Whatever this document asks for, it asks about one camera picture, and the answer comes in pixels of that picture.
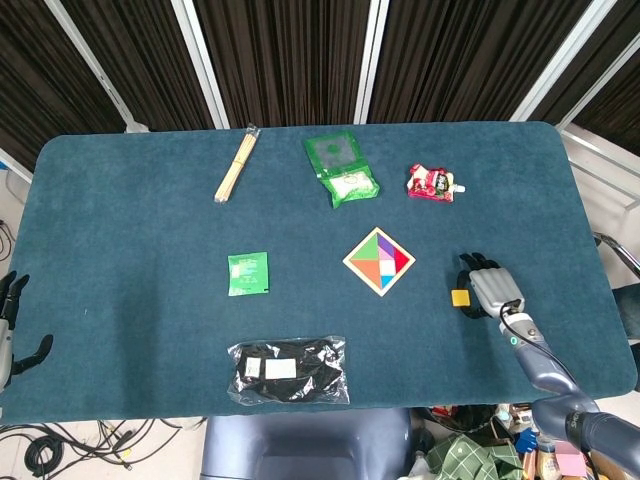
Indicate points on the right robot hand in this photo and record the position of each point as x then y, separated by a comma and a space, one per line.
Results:
495, 290

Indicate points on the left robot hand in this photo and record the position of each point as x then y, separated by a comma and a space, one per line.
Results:
4, 350

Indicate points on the yellow square tangram piece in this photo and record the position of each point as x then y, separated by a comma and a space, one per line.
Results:
461, 298

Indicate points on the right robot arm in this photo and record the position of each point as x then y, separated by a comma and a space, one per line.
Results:
545, 370

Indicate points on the red triangle tangram piece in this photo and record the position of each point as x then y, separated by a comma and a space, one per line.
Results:
401, 260

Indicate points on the colourful tangram puzzle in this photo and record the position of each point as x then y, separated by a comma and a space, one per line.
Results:
388, 275

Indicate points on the blue triangle tangram piece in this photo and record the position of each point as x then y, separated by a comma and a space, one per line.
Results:
386, 283

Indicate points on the purple tangram piece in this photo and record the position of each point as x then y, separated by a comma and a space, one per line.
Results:
386, 245

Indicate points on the orange triangle tangram piece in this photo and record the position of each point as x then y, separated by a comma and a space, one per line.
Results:
369, 271

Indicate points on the green triangle tangram piece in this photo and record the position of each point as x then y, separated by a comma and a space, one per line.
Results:
369, 252

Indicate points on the red spouted snack pouch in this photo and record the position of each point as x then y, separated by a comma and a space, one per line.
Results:
425, 185

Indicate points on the metal-legged dark chair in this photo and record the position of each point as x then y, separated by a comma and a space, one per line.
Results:
627, 310

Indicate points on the teal table cloth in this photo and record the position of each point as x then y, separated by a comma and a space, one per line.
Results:
150, 300

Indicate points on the green plaid cloth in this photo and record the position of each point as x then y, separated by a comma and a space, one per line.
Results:
470, 460

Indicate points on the large green snack pouch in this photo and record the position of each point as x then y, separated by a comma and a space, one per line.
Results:
350, 187

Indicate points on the pink box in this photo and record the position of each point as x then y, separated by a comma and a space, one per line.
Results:
570, 462

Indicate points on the black garment in plastic bag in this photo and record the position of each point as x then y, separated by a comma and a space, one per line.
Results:
300, 385

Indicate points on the black pleated curtain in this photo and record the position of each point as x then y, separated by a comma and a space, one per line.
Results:
30, 75
620, 25
460, 60
285, 60
145, 60

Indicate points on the small green sachet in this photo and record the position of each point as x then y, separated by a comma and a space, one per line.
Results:
247, 275

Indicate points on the blue-grey robot torso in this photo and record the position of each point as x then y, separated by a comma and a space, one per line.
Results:
300, 445

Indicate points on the wooden chopsticks bundle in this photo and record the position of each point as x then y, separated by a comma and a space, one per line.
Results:
235, 167

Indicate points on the white partition post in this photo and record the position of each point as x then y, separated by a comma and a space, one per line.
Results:
564, 60
97, 70
201, 65
371, 62
600, 82

